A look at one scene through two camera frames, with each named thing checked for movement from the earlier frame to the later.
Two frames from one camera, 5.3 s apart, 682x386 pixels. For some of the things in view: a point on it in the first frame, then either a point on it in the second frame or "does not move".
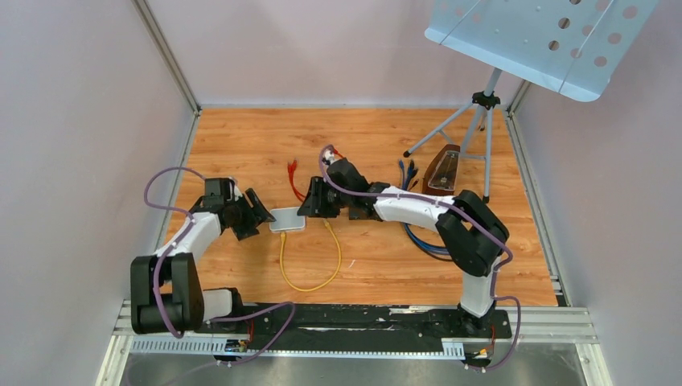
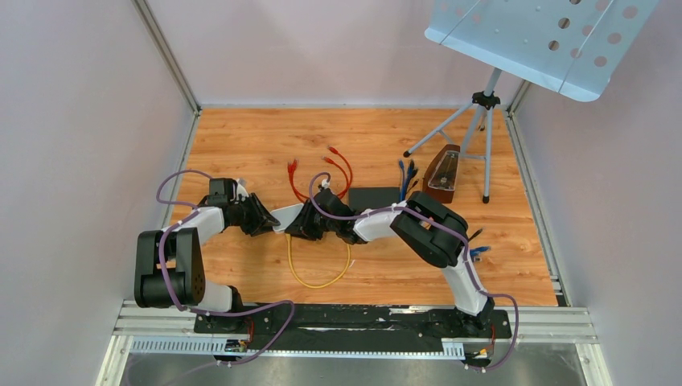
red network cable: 292,166 does not move
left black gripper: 256,215 does not move
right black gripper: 314,206 → 302,227
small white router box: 287,219 does not move
